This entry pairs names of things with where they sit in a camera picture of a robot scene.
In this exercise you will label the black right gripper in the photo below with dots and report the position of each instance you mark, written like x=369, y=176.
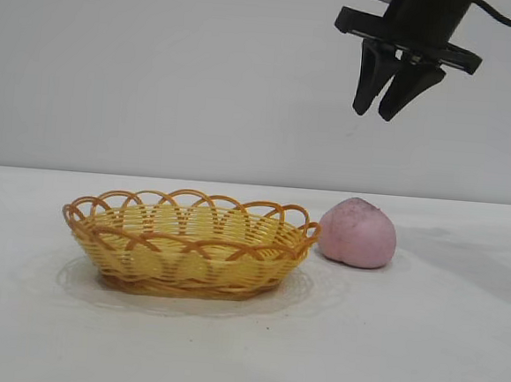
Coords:
x=423, y=23

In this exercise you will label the pink peach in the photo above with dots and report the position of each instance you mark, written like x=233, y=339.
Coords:
x=358, y=234

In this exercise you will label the yellow woven wicker basket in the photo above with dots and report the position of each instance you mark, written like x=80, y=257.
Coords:
x=185, y=243

